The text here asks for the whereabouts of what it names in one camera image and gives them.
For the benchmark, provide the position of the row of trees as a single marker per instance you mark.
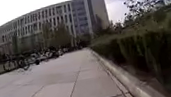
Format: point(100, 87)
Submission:
point(55, 39)

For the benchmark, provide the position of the green hedge with bushes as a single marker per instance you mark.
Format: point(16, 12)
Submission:
point(160, 44)

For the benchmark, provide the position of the grey slab pavement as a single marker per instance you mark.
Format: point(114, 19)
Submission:
point(73, 87)

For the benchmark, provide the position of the row of parked bicycles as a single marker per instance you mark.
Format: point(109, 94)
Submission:
point(21, 63)

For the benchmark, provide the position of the large curved grey building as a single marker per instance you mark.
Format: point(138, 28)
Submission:
point(51, 18)

